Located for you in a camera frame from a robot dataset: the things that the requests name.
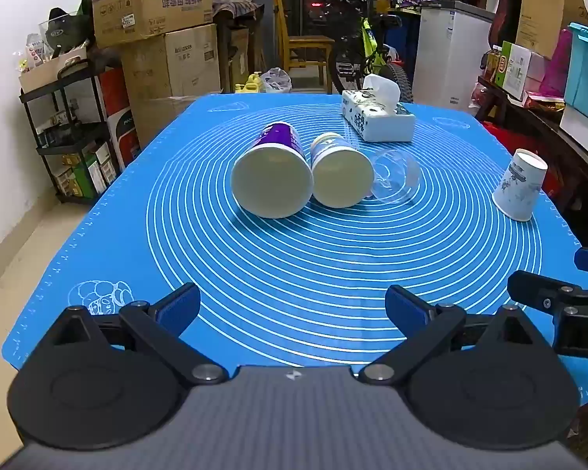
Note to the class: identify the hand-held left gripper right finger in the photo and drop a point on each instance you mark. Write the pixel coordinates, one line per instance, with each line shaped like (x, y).
(407, 306)

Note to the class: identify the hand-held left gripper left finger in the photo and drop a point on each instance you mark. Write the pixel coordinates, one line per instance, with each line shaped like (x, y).
(179, 306)

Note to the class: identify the white printed paper cup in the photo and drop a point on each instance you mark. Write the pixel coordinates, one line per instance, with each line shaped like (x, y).
(519, 186)

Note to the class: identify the clear plastic cup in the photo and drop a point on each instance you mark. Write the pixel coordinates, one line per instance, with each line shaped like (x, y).
(397, 176)

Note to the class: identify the cream paper cup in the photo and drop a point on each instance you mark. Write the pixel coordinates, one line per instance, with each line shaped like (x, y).
(344, 176)

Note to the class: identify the large purple paper cup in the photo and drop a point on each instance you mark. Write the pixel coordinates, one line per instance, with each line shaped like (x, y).
(274, 183)

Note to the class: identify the dark wooden table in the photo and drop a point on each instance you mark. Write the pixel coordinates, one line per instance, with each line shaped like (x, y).
(553, 142)

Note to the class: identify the blue silicone mat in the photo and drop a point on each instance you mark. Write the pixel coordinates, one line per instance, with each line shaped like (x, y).
(294, 254)

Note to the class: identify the printed tissue pack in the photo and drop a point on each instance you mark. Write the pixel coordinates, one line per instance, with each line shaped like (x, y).
(384, 122)

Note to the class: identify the low brown cardboard box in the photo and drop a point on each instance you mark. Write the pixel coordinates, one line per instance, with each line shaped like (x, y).
(161, 117)

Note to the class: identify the red and white box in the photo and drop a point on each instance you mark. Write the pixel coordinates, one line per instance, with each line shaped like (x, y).
(120, 122)

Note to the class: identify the pink bag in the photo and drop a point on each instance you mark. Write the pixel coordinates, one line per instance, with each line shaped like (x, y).
(558, 66)

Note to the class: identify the black shelf rack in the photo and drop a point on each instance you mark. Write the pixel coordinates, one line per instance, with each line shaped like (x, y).
(89, 132)

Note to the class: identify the green and white box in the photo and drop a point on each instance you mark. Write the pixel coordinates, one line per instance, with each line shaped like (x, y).
(514, 71)

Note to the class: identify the yellow plastic jug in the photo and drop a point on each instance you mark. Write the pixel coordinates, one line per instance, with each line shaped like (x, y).
(250, 84)

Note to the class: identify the large brown cardboard box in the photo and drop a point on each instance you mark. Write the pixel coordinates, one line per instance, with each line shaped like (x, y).
(176, 63)

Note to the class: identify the white chest freezer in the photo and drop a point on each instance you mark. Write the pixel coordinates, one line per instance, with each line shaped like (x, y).
(451, 58)

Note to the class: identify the clear plastic bag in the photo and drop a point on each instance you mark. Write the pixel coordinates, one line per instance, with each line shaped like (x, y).
(276, 81)

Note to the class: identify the green and black bicycle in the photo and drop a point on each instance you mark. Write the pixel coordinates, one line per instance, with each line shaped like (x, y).
(367, 54)

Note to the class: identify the tall cardboard box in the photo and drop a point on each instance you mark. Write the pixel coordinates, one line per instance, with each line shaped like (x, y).
(544, 5)

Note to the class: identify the shallow cardboard tray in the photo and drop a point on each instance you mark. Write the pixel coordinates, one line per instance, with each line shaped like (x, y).
(44, 71)

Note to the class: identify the wooden chair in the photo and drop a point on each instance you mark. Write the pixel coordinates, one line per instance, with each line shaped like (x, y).
(304, 44)

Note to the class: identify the dark bag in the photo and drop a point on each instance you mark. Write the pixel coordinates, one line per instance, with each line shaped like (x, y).
(68, 29)

